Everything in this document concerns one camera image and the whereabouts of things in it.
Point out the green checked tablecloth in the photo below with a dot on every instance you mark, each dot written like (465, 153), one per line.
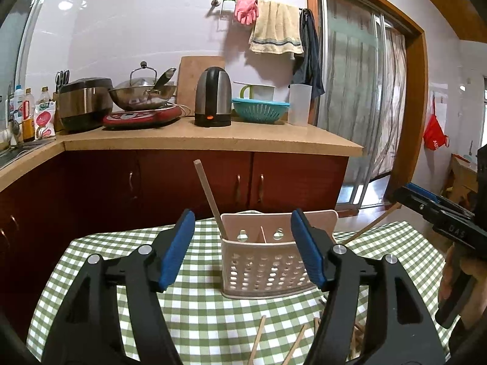
(198, 311)

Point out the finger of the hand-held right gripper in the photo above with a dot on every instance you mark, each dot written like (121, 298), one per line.
(416, 204)
(422, 191)

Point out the white plastic bottle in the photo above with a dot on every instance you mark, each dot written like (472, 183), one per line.
(17, 106)

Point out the steel wok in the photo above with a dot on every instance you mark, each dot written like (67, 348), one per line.
(144, 100)

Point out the steel pot lid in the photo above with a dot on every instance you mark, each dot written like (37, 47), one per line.
(137, 81)

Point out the dark hanging cloth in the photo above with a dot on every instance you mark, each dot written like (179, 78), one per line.
(310, 57)

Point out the wooden cutting board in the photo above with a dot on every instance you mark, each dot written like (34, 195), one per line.
(190, 80)

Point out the wooden chopstick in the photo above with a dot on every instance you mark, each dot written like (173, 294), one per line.
(369, 226)
(357, 336)
(296, 344)
(316, 325)
(257, 338)
(209, 197)
(263, 234)

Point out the curtained sliding glass door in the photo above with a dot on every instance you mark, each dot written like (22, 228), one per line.
(354, 83)

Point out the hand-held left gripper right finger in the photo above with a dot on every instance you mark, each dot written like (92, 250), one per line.
(310, 258)

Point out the beige striped towel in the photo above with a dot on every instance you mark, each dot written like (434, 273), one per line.
(276, 26)

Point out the person's right hand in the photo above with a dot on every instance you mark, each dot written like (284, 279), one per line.
(449, 273)

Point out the steel rice cooker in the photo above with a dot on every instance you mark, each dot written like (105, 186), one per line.
(83, 106)

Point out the kitchen counter red cabinets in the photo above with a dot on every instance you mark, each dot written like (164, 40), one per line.
(190, 182)

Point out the red induction cooker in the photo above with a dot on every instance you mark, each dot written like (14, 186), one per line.
(140, 118)

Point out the beige perforated utensil holder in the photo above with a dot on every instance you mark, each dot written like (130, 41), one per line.
(258, 270)

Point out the pink rubber glove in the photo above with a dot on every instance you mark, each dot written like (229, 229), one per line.
(246, 9)

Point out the teal plastic colander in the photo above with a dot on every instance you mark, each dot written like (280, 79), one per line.
(258, 111)

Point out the orange oil bottle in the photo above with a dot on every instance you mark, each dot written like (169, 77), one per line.
(27, 121)

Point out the translucent plastic cup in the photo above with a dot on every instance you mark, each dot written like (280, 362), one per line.
(299, 106)

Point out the black steel electric kettle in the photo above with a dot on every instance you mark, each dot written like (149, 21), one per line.
(213, 95)

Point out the steel kitchen sink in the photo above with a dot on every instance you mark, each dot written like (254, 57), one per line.
(15, 153)

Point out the red white seasoning bag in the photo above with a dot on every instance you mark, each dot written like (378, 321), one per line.
(45, 121)

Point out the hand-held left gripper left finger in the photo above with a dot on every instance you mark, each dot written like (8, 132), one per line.
(175, 258)

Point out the kitchen window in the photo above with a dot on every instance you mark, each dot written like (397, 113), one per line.
(17, 45)

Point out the red plastic bag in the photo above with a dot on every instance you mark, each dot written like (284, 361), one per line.
(433, 133)

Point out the clear capped bottle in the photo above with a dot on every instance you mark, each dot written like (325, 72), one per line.
(44, 94)

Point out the wooden door frame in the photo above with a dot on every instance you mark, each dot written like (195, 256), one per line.
(414, 83)

